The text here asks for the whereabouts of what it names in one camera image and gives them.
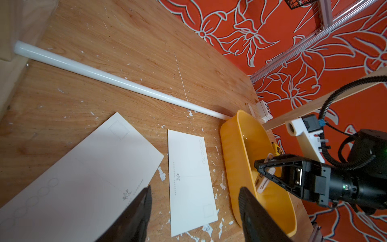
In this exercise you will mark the yellow tape measure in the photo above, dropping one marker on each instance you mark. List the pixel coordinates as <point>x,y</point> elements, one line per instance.
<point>277,149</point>

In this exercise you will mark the white switch box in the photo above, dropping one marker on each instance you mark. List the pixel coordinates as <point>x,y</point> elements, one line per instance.
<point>264,111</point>

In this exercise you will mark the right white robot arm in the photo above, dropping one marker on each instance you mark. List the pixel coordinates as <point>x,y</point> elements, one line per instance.
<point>361,181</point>

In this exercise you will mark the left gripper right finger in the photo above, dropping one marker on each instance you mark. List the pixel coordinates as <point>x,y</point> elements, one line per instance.
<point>258,226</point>

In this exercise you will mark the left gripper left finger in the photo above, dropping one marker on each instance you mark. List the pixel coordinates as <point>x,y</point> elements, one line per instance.
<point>131,226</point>

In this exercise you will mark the white base rod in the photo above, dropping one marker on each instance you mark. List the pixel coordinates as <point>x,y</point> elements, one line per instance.
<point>49,58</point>

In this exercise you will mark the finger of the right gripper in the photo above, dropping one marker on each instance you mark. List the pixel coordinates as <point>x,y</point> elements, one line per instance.
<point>290,172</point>

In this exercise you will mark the white postcard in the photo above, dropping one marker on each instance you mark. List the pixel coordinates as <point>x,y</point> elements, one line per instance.
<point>192,201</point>
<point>82,194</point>

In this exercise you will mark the black wire basket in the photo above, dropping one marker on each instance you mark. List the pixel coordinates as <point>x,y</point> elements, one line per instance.
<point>293,4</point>

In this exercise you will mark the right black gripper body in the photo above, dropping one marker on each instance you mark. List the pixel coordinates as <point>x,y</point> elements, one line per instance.
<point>319,183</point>

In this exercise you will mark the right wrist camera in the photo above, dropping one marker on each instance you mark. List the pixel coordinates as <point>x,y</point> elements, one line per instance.
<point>307,130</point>

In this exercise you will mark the pink clothespin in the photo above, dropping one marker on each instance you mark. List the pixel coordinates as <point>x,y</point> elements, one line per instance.
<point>262,181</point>

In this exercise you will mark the yellow plastic tray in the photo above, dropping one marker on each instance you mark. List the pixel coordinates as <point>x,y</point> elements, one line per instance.
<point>244,141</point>

